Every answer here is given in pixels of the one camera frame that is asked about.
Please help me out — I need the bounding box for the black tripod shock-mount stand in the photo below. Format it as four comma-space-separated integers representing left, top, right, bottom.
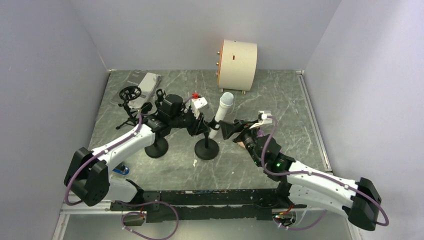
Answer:
115, 85, 142, 130

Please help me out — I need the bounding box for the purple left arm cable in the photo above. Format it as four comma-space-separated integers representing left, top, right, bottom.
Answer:
64, 96, 196, 240

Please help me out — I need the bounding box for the white microphone silver grille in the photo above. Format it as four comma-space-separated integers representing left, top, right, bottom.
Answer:
209, 92, 234, 139

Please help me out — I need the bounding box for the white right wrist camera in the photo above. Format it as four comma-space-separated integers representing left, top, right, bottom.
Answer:
249, 110, 273, 129

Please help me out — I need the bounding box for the peach microphone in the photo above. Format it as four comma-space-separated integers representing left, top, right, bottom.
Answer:
237, 142, 247, 149

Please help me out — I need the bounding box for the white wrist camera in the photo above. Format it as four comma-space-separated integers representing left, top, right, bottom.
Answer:
249, 110, 273, 129
190, 93, 208, 119

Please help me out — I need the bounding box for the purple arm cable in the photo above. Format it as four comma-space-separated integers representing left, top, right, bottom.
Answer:
259, 115, 390, 232
64, 96, 196, 240

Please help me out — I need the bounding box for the cream cylindrical speaker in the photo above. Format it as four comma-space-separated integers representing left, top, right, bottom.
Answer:
216, 39, 258, 95

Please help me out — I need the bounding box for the grey white booklet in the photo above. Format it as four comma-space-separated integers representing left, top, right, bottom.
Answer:
110, 69, 162, 109

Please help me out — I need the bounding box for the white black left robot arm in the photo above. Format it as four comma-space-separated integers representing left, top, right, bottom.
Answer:
64, 94, 209, 207

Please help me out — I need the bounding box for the blue box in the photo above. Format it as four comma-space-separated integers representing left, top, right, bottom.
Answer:
113, 163, 130, 175

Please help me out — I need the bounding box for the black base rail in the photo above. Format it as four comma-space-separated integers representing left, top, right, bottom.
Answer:
110, 188, 303, 223

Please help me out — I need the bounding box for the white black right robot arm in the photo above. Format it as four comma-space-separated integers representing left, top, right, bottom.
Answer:
219, 115, 389, 231

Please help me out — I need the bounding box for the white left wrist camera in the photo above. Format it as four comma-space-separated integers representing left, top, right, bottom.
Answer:
190, 93, 208, 119

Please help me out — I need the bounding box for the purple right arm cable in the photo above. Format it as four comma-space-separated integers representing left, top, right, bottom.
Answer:
259, 115, 390, 232

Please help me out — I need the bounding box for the purple glitter microphone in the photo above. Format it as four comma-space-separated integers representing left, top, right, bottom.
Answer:
257, 129, 265, 137

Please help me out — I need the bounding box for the black round-base mic stand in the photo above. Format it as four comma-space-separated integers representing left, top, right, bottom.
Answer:
194, 128, 219, 160
144, 137, 169, 159

